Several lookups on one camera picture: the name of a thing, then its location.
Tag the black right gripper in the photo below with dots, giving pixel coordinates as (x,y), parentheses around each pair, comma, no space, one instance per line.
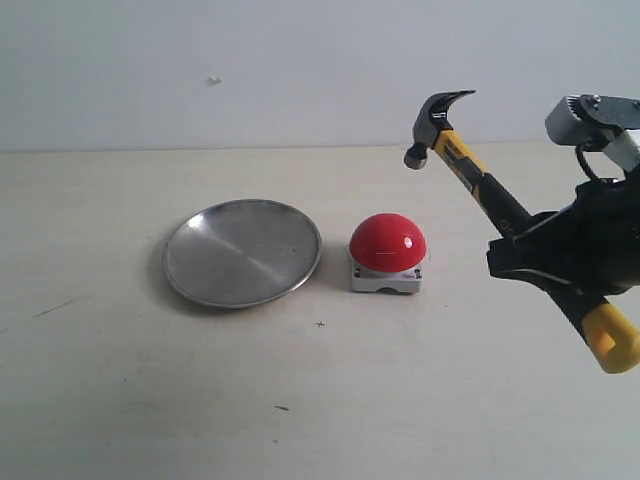
(590,248)

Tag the yellow black claw hammer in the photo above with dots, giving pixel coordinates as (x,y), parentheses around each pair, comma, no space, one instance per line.
(611,337)

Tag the red dome push button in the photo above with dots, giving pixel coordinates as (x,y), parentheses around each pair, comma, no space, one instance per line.
(387,251)

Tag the round steel plate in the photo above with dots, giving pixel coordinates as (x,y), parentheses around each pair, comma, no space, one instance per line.
(241,253)

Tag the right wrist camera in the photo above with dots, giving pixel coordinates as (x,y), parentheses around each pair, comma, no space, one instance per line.
(605,124)

